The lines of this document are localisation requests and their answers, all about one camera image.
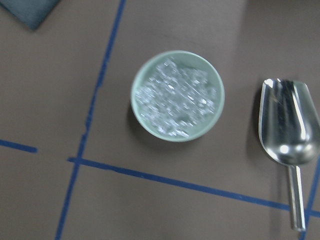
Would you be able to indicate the green bowl of ice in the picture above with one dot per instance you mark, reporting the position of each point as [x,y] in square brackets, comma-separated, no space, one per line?
[177,96]

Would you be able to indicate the metal ice scoop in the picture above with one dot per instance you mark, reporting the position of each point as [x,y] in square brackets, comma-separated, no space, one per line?
[289,132]

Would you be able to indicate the grey folded cloth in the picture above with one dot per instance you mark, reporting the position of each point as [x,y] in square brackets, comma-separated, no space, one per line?
[30,12]

